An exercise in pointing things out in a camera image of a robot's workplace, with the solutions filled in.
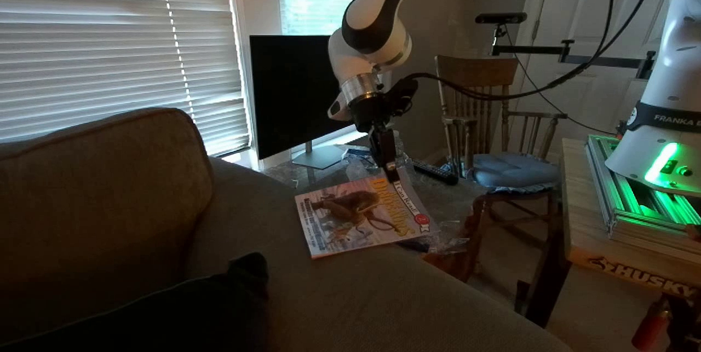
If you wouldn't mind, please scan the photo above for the mammoth picture magazine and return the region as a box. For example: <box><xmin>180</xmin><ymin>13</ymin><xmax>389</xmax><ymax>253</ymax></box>
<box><xmin>295</xmin><ymin>168</ymin><xmax>439</xmax><ymax>260</ymax></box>

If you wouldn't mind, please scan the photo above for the blue booklet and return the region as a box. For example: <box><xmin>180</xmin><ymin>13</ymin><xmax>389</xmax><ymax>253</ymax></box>
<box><xmin>335</xmin><ymin>144</ymin><xmax>374</xmax><ymax>160</ymax></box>

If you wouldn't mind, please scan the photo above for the black monitor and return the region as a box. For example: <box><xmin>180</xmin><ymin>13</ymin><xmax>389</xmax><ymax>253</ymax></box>
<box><xmin>249</xmin><ymin>34</ymin><xmax>358</xmax><ymax>170</ymax></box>

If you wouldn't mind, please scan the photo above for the black remote control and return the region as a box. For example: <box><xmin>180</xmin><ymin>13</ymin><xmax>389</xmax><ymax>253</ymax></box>
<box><xmin>411</xmin><ymin>159</ymin><xmax>459</xmax><ymax>186</ymax></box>

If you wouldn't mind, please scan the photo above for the wooden chair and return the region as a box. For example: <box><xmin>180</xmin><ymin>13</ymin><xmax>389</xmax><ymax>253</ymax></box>
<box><xmin>435</xmin><ymin>55</ymin><xmax>568</xmax><ymax>282</ymax></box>

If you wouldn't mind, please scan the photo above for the clear plastic wrap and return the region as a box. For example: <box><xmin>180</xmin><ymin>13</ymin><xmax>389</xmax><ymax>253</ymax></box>
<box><xmin>421</xmin><ymin>220</ymin><xmax>473</xmax><ymax>254</ymax></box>

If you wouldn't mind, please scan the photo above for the blue seat cushion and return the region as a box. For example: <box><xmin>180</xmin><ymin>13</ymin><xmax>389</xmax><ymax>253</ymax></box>
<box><xmin>472</xmin><ymin>153</ymin><xmax>561</xmax><ymax>189</ymax></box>

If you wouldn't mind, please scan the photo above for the white door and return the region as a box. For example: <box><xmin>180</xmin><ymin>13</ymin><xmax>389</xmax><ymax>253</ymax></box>
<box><xmin>514</xmin><ymin>0</ymin><xmax>675</xmax><ymax>142</ymax></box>

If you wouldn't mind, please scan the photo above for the beige sofa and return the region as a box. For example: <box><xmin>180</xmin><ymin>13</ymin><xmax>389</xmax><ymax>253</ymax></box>
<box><xmin>0</xmin><ymin>107</ymin><xmax>573</xmax><ymax>352</ymax></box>

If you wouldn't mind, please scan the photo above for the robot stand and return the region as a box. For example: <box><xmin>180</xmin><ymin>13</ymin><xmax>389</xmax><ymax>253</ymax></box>
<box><xmin>525</xmin><ymin>135</ymin><xmax>701</xmax><ymax>352</ymax></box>

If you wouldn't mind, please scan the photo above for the window with white blinds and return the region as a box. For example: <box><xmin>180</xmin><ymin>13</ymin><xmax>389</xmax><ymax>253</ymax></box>
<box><xmin>0</xmin><ymin>0</ymin><xmax>251</xmax><ymax>158</ymax></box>

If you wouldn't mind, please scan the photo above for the dark throw pillow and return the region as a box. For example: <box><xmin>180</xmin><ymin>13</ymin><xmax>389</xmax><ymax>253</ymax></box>
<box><xmin>0</xmin><ymin>252</ymin><xmax>270</xmax><ymax>352</ymax></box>

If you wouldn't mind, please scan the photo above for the red clamp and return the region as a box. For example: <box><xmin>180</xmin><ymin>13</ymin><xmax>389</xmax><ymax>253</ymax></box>
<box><xmin>631</xmin><ymin>296</ymin><xmax>673</xmax><ymax>350</ymax></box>

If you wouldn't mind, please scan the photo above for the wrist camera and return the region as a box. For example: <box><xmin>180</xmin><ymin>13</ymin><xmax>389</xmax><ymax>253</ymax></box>
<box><xmin>383</xmin><ymin>79</ymin><xmax>420</xmax><ymax>118</ymax></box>

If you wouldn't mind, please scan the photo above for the camera on mount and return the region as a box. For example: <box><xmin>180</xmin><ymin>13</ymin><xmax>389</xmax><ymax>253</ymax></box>
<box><xmin>475</xmin><ymin>11</ymin><xmax>657</xmax><ymax>80</ymax></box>

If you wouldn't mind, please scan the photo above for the black cable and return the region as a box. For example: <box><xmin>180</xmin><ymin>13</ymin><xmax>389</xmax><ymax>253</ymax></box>
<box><xmin>503</xmin><ymin>26</ymin><xmax>622</xmax><ymax>136</ymax></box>

